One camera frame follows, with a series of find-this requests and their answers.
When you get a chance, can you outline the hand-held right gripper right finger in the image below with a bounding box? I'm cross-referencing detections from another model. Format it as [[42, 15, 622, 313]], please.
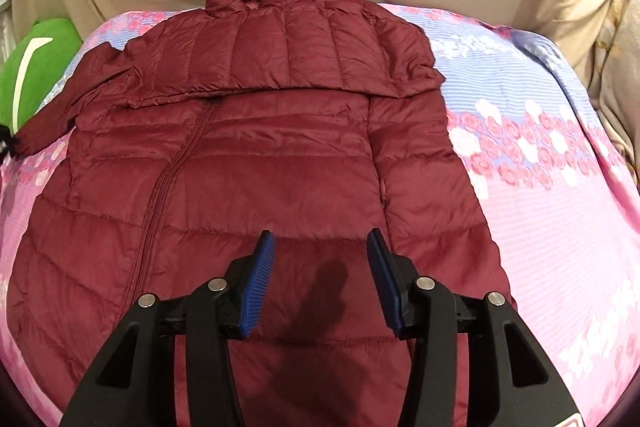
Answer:
[[366, 228, 581, 427]]

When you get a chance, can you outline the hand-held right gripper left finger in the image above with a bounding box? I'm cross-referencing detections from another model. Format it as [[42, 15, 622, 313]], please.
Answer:
[[59, 230, 277, 427]]

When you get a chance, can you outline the maroon puffer jacket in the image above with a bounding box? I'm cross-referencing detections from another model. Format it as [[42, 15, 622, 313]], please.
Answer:
[[5, 0, 513, 427]]

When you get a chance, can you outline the pink floral blanket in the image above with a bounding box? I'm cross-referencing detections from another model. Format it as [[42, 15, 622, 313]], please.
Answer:
[[0, 2, 640, 427]]

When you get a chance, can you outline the small black object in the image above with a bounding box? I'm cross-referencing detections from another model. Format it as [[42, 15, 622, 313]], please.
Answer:
[[0, 124, 18, 158]]

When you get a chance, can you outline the green pillow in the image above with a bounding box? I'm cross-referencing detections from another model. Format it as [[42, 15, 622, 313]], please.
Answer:
[[0, 18, 83, 130]]

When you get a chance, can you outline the patterned beige cloth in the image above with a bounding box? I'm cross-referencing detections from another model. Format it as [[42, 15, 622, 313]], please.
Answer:
[[585, 0, 640, 188]]

